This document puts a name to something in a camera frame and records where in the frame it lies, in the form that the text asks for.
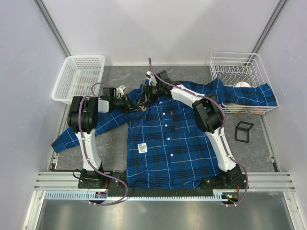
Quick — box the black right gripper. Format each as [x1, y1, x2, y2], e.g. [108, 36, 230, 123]
[138, 83, 163, 106]

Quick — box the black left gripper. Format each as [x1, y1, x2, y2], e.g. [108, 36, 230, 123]
[112, 93, 142, 115]

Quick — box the blue plaid shirt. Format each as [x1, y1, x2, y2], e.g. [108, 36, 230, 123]
[51, 78, 277, 189]

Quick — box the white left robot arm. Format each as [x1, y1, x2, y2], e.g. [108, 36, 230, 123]
[67, 85, 142, 188]

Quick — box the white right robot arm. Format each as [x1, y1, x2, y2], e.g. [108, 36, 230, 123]
[139, 70, 242, 189]

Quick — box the black brooch display box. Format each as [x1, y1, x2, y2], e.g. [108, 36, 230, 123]
[235, 121, 254, 143]

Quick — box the white perforated plastic basket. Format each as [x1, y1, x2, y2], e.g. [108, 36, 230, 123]
[51, 55, 105, 104]

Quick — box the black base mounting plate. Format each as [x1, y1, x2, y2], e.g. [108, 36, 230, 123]
[72, 167, 248, 191]

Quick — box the beige ceramic bowl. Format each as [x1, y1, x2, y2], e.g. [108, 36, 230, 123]
[224, 103, 243, 114]

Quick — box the white ceramic bowl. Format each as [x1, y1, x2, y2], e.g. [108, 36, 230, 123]
[234, 81, 251, 88]

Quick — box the pink patterned bowl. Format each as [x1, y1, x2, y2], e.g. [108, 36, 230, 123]
[248, 107, 267, 115]

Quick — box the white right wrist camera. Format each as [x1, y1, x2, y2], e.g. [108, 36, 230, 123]
[145, 71, 157, 86]

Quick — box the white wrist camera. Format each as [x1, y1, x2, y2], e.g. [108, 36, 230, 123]
[145, 71, 157, 86]
[117, 85, 126, 95]

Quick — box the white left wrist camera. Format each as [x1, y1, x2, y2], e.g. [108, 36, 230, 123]
[117, 85, 126, 95]

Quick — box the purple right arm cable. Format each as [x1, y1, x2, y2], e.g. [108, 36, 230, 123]
[148, 57, 248, 207]

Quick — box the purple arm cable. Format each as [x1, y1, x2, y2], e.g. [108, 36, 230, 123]
[148, 57, 248, 207]
[78, 82, 129, 207]

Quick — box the white wire dish rack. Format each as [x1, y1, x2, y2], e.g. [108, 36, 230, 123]
[210, 51, 278, 115]

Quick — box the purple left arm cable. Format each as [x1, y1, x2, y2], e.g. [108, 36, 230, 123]
[78, 82, 129, 207]

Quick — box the white slotted cable duct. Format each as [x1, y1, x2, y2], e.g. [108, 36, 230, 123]
[45, 188, 238, 201]

